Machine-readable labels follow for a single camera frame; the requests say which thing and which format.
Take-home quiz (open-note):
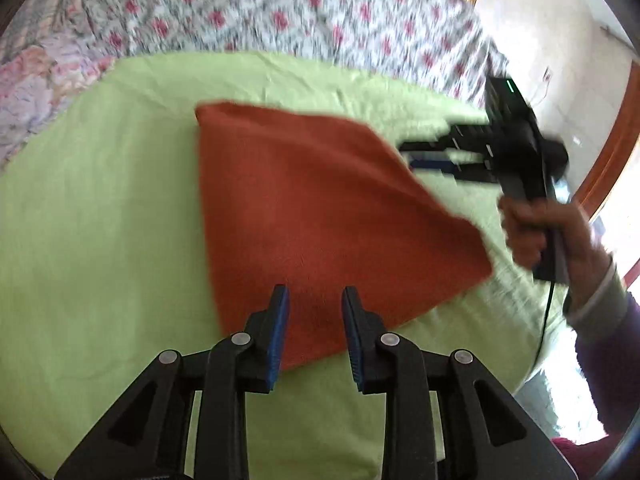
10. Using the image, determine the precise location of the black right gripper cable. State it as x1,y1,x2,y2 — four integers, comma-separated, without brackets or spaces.
529,278,558,376

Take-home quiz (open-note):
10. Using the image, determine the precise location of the right hand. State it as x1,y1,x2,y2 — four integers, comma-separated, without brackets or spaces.
498,196,612,310

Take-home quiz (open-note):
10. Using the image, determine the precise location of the floral white quilt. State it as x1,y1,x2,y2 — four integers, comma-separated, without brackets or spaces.
1,0,508,106

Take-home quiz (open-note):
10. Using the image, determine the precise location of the orange knit sweater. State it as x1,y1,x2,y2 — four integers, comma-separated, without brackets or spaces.
195,102,492,370

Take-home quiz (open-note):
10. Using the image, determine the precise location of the right forearm purple sleeve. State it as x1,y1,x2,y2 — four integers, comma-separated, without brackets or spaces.
563,262,639,434

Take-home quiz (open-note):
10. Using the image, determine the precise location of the pink floral pillow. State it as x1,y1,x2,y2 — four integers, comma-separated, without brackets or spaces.
1,32,116,166

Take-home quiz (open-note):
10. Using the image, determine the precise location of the wooden door frame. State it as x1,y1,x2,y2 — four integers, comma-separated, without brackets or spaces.
574,62,640,218

